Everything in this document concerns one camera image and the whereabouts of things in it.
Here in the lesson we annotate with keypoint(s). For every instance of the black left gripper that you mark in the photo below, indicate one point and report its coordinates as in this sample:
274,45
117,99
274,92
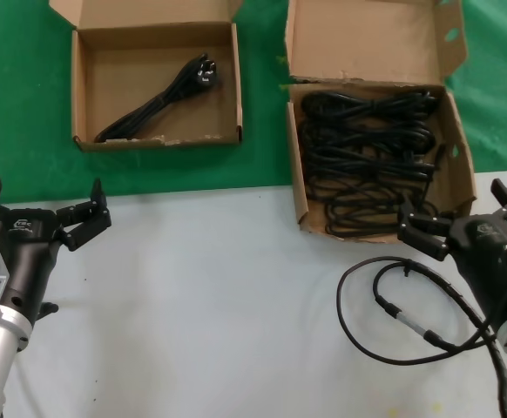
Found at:
31,248

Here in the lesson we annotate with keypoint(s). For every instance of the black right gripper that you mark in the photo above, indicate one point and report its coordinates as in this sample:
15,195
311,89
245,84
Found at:
488,257

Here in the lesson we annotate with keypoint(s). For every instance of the shallow open cardboard box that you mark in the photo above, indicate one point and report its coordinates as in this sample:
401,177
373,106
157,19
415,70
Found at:
118,78

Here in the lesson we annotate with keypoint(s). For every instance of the cardboard box with holed lid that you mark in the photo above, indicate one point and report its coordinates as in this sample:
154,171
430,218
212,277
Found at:
367,39

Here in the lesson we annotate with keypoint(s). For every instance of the green cloth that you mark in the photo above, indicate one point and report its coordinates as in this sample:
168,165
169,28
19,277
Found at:
18,109

